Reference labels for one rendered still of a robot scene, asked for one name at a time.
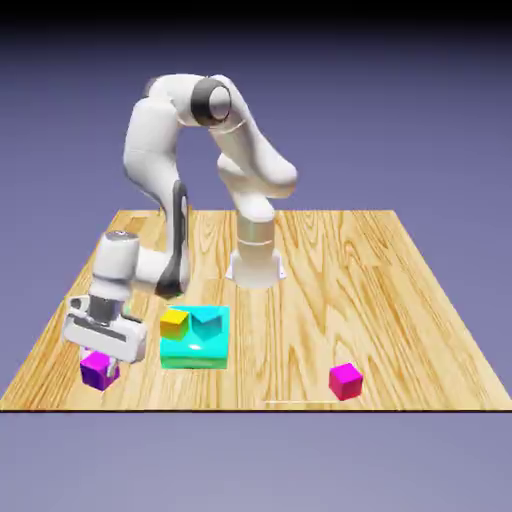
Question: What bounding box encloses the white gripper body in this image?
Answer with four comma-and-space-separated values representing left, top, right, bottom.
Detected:
62, 312, 149, 364

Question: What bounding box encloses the small purple cube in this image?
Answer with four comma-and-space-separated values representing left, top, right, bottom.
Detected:
79, 350, 121, 392

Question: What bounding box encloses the small yellow cube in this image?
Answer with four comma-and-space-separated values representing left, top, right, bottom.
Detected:
159, 308, 190, 342

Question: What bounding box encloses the small cyan cube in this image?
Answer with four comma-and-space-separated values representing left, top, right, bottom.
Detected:
190, 310, 224, 342

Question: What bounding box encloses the small pink cube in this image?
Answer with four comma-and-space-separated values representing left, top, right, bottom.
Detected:
328, 362, 364, 402

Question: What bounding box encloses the large cyan box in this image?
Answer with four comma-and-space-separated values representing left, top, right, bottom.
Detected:
159, 305, 231, 370

